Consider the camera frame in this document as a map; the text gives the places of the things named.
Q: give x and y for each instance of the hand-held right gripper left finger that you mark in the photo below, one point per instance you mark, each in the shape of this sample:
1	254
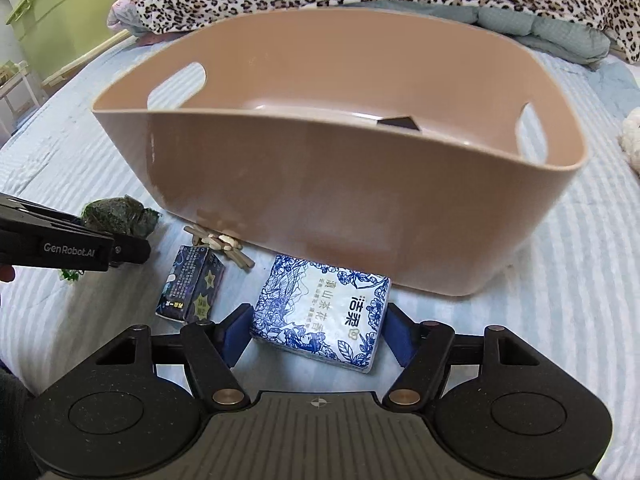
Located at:
237	336

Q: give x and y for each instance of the white plush toy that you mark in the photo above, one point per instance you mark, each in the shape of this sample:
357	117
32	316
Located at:
632	135

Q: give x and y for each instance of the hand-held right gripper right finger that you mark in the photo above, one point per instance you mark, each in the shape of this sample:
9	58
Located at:
401	336

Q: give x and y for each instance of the blue floral tissue pack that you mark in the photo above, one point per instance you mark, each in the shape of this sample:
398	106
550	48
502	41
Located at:
320	310

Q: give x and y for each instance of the bundle of wooden sticks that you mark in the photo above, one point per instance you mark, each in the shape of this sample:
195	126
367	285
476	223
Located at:
227	247

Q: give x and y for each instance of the dark green packet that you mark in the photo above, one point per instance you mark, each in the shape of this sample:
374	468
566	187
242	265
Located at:
122	215

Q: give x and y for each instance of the dark blue small carton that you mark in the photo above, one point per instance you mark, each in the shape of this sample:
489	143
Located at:
192	280

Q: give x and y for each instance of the small black item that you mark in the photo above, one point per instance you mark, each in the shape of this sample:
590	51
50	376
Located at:
397	123

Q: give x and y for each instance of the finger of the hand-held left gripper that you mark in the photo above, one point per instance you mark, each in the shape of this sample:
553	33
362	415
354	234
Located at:
45	210
134	252

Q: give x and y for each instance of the grey green quilt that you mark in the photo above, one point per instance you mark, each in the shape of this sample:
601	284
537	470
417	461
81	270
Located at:
545	35

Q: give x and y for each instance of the small green white scrap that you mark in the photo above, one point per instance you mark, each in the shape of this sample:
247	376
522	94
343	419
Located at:
71	275

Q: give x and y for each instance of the person's left hand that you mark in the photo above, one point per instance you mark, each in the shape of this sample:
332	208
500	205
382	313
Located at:
5	274

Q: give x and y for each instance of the beige plastic basket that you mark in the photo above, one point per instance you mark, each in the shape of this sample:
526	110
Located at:
320	210

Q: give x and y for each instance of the pink cloth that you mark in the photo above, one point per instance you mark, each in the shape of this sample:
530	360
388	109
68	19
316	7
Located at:
125	16

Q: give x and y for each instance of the dark cloth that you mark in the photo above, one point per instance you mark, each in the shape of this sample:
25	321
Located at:
15	425

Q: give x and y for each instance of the white stool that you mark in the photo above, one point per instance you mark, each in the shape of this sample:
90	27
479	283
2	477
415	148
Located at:
17	90

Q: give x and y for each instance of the green plastic storage box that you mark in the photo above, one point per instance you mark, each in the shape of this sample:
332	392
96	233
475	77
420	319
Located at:
65	15

